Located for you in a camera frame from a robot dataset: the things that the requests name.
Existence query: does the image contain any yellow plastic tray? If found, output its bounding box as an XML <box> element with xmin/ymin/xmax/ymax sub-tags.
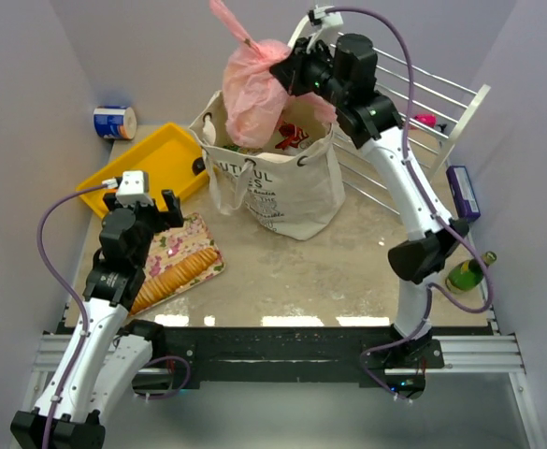
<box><xmin>77</xmin><ymin>123</ymin><xmax>209</xmax><ymax>210</ymax></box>

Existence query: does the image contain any pink plastic bag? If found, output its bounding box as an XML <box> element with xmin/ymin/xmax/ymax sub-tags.
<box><xmin>209</xmin><ymin>0</ymin><xmax>338</xmax><ymax>149</ymax></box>

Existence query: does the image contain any red white snack packet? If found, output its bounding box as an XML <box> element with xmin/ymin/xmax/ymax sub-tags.
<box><xmin>274</xmin><ymin>122</ymin><xmax>313</xmax><ymax>155</ymax></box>

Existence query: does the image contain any green chips bag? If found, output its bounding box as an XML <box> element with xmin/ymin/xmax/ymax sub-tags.
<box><xmin>223</xmin><ymin>144</ymin><xmax>263</xmax><ymax>156</ymax></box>

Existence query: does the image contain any beige canvas tote bag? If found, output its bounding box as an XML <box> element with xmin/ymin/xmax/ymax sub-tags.
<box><xmin>189</xmin><ymin>92</ymin><xmax>345</xmax><ymax>240</ymax></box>

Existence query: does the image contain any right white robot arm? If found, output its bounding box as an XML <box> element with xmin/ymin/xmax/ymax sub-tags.
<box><xmin>270</xmin><ymin>34</ymin><xmax>469</xmax><ymax>343</ymax></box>

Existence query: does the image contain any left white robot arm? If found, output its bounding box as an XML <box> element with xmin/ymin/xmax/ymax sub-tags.
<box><xmin>10</xmin><ymin>187</ymin><xmax>184</xmax><ymax>448</ymax></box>

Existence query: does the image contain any floral rectangular plate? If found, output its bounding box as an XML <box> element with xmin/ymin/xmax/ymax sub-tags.
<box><xmin>144</xmin><ymin>213</ymin><xmax>225</xmax><ymax>308</ymax></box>

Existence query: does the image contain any dark toy plum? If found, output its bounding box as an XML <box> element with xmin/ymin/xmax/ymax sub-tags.
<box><xmin>192</xmin><ymin>157</ymin><xmax>206</xmax><ymax>176</ymax></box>

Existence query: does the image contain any row of round crackers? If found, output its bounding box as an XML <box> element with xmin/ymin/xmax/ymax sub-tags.
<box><xmin>129</xmin><ymin>247</ymin><xmax>219</xmax><ymax>315</ymax></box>

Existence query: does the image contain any white metal rack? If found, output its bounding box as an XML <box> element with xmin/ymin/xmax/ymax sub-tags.
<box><xmin>283</xmin><ymin>9</ymin><xmax>492</xmax><ymax>216</ymax></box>

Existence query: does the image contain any blue white tissue roll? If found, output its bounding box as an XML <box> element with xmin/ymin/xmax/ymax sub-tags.
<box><xmin>93</xmin><ymin>106</ymin><xmax>137</xmax><ymax>140</ymax></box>

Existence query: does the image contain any purple box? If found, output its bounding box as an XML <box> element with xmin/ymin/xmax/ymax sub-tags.
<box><xmin>446</xmin><ymin>166</ymin><xmax>481</xmax><ymax>223</ymax></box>

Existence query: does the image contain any green glass bottle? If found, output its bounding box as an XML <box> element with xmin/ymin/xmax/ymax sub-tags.
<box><xmin>444</xmin><ymin>258</ymin><xmax>484</xmax><ymax>294</ymax></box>

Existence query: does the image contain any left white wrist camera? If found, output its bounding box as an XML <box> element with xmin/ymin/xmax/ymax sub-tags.
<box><xmin>102</xmin><ymin>170</ymin><xmax>154</xmax><ymax>207</ymax></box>

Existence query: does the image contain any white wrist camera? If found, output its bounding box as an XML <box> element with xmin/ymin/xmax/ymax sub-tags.
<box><xmin>102</xmin><ymin>170</ymin><xmax>154</xmax><ymax>207</ymax></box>
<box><xmin>307</xmin><ymin>7</ymin><xmax>343</xmax><ymax>53</ymax></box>

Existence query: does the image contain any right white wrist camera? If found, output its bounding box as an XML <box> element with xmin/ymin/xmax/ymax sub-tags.
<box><xmin>307</xmin><ymin>7</ymin><xmax>343</xmax><ymax>53</ymax></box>

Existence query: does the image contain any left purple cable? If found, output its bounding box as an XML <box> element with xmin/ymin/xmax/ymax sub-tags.
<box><xmin>36</xmin><ymin>180</ymin><xmax>193</xmax><ymax>449</ymax></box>

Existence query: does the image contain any black base frame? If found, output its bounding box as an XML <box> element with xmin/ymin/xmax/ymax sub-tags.
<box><xmin>55</xmin><ymin>320</ymin><xmax>497</xmax><ymax>398</ymax></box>

